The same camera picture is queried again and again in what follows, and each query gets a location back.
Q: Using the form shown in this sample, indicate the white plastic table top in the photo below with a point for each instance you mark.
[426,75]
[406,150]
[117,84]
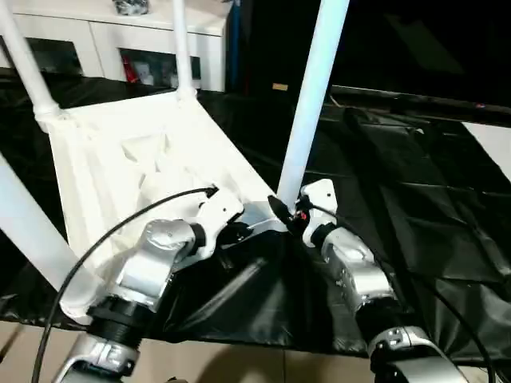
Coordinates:
[144,152]

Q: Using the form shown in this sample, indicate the white plastic table leg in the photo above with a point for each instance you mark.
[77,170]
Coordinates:
[184,48]
[36,231]
[311,96]
[28,56]

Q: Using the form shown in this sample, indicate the small tan label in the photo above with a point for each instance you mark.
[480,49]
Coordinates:
[279,86]

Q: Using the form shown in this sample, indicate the black plastic mat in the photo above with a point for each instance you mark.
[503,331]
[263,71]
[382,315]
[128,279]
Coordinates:
[423,223]

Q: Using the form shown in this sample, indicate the flat white board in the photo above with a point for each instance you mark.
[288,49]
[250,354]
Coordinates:
[495,148]

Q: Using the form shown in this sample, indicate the large black screen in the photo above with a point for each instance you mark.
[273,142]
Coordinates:
[431,40]

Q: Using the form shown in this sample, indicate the white cabinet with glass doors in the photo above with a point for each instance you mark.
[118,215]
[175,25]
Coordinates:
[80,36]

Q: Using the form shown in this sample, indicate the dark object on cabinet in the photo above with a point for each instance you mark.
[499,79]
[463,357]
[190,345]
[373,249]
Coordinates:
[132,6]

